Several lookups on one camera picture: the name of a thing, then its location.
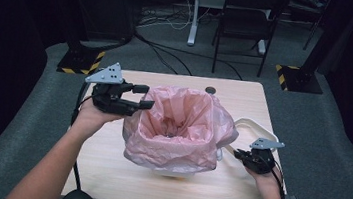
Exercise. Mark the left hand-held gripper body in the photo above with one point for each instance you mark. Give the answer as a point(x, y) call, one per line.
point(109, 100)

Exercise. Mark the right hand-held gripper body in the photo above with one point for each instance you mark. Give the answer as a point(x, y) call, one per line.
point(261, 158)

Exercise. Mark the pink plastic trash bag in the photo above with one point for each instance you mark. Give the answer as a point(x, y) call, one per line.
point(171, 152)

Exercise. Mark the person's left hand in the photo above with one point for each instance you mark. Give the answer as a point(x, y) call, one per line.
point(95, 118)

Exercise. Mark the person's right hand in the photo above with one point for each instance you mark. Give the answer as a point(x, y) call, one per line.
point(265, 183)

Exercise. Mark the black stand with striped base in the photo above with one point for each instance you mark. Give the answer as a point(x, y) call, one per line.
point(80, 60)
point(297, 79)

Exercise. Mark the dark round table grommet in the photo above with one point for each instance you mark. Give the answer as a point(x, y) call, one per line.
point(210, 89)

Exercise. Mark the black chair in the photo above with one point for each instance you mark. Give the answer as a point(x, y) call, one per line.
point(245, 23)

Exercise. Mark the white desk frame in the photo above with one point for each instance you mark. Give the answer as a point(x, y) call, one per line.
point(194, 17)

